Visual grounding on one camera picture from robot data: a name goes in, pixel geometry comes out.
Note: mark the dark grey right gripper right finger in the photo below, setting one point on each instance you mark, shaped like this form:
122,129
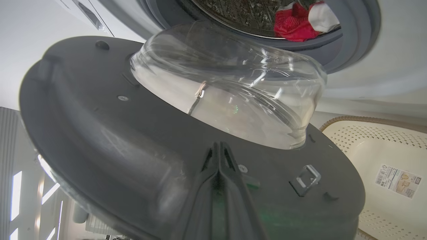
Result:
237,210

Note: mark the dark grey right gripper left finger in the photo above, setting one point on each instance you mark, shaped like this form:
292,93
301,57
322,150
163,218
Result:
196,206

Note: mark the round glass washing machine door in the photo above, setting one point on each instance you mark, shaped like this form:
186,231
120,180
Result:
110,143

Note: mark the red and white garment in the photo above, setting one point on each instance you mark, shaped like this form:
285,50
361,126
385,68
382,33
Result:
293,25

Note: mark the cream perforated laundry basket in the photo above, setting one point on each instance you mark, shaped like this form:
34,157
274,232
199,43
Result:
367,150

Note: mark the white front-load washing machine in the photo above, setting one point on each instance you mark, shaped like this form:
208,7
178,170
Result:
383,60

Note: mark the paper label sticker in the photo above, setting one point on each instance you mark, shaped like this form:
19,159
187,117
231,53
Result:
397,181

